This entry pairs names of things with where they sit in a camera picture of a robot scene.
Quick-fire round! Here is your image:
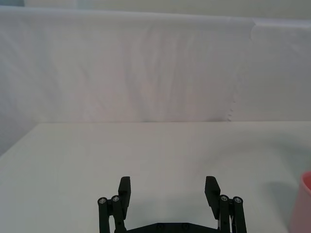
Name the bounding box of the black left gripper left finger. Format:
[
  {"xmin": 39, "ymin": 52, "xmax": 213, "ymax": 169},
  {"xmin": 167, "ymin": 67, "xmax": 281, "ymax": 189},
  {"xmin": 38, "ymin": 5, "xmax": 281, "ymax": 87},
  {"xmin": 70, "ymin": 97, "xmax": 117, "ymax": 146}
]
[{"xmin": 97, "ymin": 176, "xmax": 132, "ymax": 233}]

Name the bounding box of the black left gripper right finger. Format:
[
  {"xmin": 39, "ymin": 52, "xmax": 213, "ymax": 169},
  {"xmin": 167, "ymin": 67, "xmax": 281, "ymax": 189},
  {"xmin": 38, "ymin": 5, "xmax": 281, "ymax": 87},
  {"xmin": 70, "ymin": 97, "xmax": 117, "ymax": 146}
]
[{"xmin": 205, "ymin": 176, "xmax": 248, "ymax": 233}]

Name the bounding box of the pink cup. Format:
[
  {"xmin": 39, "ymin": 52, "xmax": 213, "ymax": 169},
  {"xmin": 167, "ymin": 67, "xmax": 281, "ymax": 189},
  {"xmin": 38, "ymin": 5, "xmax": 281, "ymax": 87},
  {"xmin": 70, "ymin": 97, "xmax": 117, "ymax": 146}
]
[{"xmin": 289, "ymin": 170, "xmax": 311, "ymax": 233}]

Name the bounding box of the white curtain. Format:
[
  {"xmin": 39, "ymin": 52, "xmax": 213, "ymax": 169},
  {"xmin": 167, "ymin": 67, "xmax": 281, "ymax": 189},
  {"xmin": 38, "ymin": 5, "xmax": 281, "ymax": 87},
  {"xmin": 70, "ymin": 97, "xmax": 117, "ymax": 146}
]
[{"xmin": 0, "ymin": 5, "xmax": 311, "ymax": 157}]

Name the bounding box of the white table cloth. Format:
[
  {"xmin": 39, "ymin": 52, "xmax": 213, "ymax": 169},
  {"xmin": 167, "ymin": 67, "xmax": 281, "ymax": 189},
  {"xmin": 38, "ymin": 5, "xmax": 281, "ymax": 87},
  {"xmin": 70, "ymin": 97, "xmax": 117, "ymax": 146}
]
[{"xmin": 0, "ymin": 120, "xmax": 311, "ymax": 233}]

